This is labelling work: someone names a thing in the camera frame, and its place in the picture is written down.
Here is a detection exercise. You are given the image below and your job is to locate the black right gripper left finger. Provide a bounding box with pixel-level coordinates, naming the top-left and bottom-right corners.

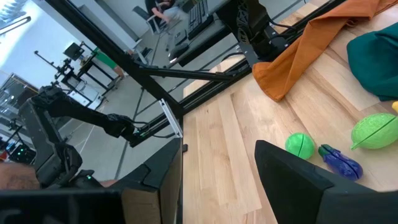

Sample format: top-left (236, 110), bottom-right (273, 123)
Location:
top-left (110, 138), bottom-right (183, 224)

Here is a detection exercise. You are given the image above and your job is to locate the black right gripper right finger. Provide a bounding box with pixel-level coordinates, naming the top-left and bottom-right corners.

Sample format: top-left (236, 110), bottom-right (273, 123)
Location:
top-left (254, 139), bottom-right (379, 224)

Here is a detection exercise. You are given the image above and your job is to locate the green round toy lime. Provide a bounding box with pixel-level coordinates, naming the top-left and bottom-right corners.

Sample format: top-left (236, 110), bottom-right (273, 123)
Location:
top-left (285, 133), bottom-right (316, 161)

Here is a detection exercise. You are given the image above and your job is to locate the purple toy eggplant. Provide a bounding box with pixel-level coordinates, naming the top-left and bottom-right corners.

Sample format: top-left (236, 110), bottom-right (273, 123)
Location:
top-left (318, 144), bottom-right (364, 181)

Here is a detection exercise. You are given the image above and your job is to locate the light green ribbed toy melon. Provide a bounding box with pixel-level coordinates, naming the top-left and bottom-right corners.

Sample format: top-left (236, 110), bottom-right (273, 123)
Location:
top-left (350, 113), bottom-right (398, 151)

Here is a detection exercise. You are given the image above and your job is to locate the black computer mouse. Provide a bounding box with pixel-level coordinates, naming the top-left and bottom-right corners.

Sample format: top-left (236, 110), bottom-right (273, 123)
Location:
top-left (169, 43), bottom-right (190, 60)

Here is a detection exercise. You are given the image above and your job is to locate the orange cloth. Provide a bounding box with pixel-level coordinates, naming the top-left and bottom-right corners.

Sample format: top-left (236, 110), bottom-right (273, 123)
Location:
top-left (252, 0), bottom-right (398, 103)

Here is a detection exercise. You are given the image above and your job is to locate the person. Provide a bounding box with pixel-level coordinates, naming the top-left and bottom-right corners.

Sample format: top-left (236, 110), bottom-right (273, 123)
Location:
top-left (92, 46), bottom-right (126, 78)
top-left (150, 0), bottom-right (189, 24)

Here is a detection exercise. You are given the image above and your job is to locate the black equipment bench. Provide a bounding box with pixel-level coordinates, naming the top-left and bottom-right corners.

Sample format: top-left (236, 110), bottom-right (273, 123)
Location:
top-left (34, 40), bottom-right (118, 100)

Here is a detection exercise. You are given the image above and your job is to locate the black desk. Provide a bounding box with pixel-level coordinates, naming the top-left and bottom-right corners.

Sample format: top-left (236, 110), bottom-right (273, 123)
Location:
top-left (169, 0), bottom-right (240, 68)

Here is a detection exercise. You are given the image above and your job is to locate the dark green cloth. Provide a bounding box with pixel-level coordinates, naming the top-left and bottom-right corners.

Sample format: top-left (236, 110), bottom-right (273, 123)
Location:
top-left (346, 23), bottom-right (398, 102)

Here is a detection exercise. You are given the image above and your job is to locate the office chair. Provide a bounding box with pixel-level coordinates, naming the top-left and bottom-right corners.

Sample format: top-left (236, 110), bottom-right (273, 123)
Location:
top-left (132, 5), bottom-right (165, 35)

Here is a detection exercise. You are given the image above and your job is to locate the black keyboard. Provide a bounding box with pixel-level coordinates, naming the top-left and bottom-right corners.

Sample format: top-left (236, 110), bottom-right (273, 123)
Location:
top-left (187, 0), bottom-right (215, 40)

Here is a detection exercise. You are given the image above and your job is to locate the silver aluminium bracket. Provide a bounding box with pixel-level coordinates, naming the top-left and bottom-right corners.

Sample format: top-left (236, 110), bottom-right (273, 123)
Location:
top-left (159, 98), bottom-right (183, 138)

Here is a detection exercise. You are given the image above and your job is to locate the black aluminium table frame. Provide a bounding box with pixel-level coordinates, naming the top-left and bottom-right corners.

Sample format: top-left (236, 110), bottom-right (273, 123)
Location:
top-left (45, 0), bottom-right (348, 147)

